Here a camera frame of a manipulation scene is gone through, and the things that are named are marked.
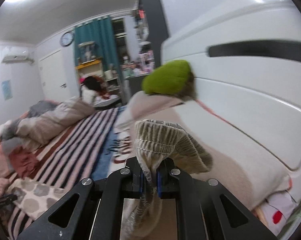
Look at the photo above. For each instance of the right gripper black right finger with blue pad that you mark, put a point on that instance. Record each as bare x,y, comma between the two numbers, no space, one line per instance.
206,209

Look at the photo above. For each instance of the white door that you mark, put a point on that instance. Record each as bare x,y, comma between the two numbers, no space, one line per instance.
53,77

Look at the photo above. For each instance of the teal curtain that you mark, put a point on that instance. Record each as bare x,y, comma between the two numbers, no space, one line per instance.
100,31

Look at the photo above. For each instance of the green plush pillow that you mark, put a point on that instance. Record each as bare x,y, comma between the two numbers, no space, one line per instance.
174,78

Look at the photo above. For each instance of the striped diet coke bed blanket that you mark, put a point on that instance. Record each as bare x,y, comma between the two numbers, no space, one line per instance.
90,148

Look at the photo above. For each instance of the beige grey rumpled duvet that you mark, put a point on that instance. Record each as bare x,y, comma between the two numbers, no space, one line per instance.
44,121

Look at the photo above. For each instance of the pink knitted blanket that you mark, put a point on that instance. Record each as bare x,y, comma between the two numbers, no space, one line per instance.
194,120

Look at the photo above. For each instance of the yellow white shelf unit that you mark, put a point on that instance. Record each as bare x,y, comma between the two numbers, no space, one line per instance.
89,68

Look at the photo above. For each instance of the dark red crumpled garment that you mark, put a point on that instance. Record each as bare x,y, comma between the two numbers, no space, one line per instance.
23,162

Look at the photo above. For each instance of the black white plush toy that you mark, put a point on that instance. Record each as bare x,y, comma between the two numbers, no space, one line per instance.
93,90

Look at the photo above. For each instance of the white wall air conditioner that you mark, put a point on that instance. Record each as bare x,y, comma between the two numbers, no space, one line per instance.
17,59

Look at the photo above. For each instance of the cream grey patterned pajama pant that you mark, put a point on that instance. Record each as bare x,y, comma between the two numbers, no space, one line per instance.
159,140

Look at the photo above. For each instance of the blue wall poster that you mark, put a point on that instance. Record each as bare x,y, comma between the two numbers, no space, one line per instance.
6,89

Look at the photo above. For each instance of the black tall cabinet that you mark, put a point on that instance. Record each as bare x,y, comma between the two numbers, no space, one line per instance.
158,32

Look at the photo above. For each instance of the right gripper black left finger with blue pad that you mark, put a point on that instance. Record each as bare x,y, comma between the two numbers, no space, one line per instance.
91,209

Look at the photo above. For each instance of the white padded headboard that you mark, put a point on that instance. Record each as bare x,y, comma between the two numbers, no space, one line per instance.
246,57

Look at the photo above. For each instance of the round wall clock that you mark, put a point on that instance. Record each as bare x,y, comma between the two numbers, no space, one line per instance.
67,39

